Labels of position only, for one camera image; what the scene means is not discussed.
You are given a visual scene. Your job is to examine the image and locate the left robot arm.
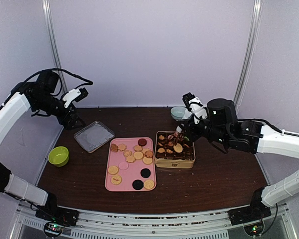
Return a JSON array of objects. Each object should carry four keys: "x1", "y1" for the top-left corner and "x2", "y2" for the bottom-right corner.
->
[{"x1": 0, "y1": 68, "x2": 93, "y2": 221}]

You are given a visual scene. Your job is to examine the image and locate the black sandwich cookie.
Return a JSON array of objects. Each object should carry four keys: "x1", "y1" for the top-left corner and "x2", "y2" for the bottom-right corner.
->
[
  {"x1": 132, "y1": 180, "x2": 143, "y2": 190},
  {"x1": 140, "y1": 168, "x2": 151, "y2": 178}
]

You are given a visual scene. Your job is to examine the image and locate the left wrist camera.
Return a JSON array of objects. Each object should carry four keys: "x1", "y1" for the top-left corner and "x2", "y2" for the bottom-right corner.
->
[{"x1": 36, "y1": 71, "x2": 60, "y2": 94}]

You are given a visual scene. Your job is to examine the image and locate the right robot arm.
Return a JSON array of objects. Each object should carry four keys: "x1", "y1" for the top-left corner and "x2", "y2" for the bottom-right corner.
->
[{"x1": 177, "y1": 93, "x2": 299, "y2": 220}]

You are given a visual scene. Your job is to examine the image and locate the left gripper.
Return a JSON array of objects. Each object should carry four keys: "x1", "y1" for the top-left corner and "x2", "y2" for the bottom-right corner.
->
[{"x1": 33, "y1": 92, "x2": 86, "y2": 130}]

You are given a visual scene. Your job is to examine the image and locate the aluminium corner post left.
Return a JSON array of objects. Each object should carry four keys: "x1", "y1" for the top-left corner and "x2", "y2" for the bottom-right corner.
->
[{"x1": 41, "y1": 0, "x2": 68, "y2": 93}]

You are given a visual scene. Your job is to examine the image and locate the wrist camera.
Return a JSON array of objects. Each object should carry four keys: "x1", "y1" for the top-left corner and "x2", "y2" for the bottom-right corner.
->
[
  {"x1": 36, "y1": 71, "x2": 60, "y2": 94},
  {"x1": 207, "y1": 98, "x2": 238, "y2": 127}
]

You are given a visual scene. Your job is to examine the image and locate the pink tray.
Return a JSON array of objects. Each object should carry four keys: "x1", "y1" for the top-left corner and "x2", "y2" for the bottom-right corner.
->
[{"x1": 105, "y1": 137, "x2": 156, "y2": 192}]

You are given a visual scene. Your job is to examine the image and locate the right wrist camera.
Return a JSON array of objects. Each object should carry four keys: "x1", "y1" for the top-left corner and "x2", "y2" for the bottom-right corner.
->
[{"x1": 207, "y1": 98, "x2": 238, "y2": 127}]

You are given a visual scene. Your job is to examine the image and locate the pale blue ceramic bowl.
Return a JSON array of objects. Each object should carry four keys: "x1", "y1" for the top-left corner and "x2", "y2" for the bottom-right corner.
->
[{"x1": 170, "y1": 106, "x2": 186, "y2": 121}]

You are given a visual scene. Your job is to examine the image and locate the aluminium corner post right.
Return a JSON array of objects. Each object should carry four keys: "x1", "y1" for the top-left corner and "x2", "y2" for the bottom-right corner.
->
[{"x1": 234, "y1": 0, "x2": 263, "y2": 111}]

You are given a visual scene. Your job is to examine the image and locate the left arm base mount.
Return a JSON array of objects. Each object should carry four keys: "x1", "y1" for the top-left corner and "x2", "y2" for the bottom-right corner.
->
[{"x1": 35, "y1": 206, "x2": 79, "y2": 226}]

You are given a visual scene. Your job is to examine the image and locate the aluminium corner post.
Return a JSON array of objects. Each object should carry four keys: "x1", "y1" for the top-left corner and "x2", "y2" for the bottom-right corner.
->
[
  {"x1": 41, "y1": 0, "x2": 68, "y2": 93},
  {"x1": 234, "y1": 0, "x2": 263, "y2": 111}
]

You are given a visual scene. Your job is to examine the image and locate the yellow round cookie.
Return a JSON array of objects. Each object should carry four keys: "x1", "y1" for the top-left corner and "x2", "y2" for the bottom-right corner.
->
[{"x1": 143, "y1": 180, "x2": 155, "y2": 190}]

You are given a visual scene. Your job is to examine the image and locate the silver metal tin lid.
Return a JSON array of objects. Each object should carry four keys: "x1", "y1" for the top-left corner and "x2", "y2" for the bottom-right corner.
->
[{"x1": 74, "y1": 121, "x2": 115, "y2": 153}]

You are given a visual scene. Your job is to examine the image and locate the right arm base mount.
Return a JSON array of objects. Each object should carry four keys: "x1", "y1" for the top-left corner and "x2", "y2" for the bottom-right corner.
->
[{"x1": 228, "y1": 206, "x2": 271, "y2": 225}]

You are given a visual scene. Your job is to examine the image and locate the green bowl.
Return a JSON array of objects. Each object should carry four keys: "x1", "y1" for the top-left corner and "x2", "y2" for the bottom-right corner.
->
[{"x1": 48, "y1": 146, "x2": 69, "y2": 167}]

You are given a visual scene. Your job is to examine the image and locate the swirl butter cookie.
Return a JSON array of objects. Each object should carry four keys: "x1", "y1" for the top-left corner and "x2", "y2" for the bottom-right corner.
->
[{"x1": 123, "y1": 151, "x2": 131, "y2": 158}]

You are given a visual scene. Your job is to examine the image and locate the pink round cookie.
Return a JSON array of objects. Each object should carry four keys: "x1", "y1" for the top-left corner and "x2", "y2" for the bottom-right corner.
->
[{"x1": 119, "y1": 162, "x2": 129, "y2": 170}]

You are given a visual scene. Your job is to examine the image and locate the gold cookie tin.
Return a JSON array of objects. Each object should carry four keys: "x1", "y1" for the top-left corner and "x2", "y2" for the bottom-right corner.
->
[{"x1": 154, "y1": 131, "x2": 196, "y2": 169}]

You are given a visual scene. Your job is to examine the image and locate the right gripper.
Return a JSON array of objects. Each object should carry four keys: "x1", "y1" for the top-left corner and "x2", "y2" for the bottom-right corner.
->
[{"x1": 176, "y1": 114, "x2": 229, "y2": 146}]

